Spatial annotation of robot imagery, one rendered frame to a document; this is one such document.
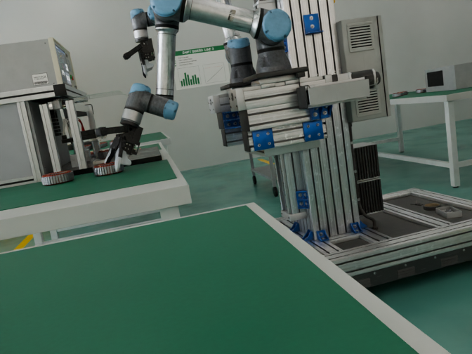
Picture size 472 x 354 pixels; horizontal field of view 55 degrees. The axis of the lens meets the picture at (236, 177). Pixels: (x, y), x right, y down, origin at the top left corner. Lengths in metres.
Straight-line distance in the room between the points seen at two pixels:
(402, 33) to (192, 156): 4.23
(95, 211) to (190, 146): 6.36
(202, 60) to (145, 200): 6.47
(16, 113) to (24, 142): 0.12
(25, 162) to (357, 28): 1.55
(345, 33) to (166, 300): 1.89
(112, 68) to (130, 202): 6.39
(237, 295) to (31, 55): 1.78
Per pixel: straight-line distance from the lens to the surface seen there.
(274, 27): 1.80
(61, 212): 1.20
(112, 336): 0.43
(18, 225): 1.22
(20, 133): 1.99
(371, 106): 2.26
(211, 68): 7.57
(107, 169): 1.71
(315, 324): 0.38
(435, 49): 9.11
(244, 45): 2.43
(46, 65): 2.10
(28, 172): 1.99
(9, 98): 1.98
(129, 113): 1.77
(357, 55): 2.24
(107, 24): 7.61
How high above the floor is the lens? 0.93
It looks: 9 degrees down
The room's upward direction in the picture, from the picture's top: 9 degrees counter-clockwise
